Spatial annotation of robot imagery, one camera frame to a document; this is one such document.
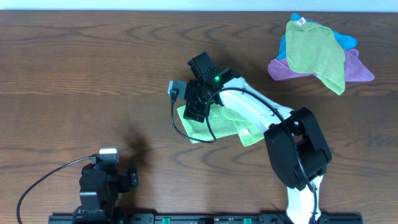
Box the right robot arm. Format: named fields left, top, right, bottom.
left=177, top=52, right=332, bottom=223

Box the black camera cable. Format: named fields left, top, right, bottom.
left=170, top=87, right=320, bottom=223
left=16, top=156, right=97, bottom=224

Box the purple microfiber cloth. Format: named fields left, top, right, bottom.
left=267, top=49, right=375, bottom=82

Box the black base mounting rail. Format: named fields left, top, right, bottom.
left=48, top=212, right=364, bottom=224

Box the light green microfiber cloth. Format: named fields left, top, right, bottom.
left=177, top=105, right=264, bottom=147

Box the blue microfiber cloth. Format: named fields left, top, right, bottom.
left=276, top=13, right=358, bottom=63

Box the black right camera cable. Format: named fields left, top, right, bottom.
left=170, top=87, right=320, bottom=223

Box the black left camera cable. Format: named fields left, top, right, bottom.
left=16, top=156, right=97, bottom=224

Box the olive green microfiber cloth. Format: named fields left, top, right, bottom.
left=285, top=21, right=346, bottom=95

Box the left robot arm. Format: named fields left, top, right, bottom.
left=72, top=153, right=138, bottom=223

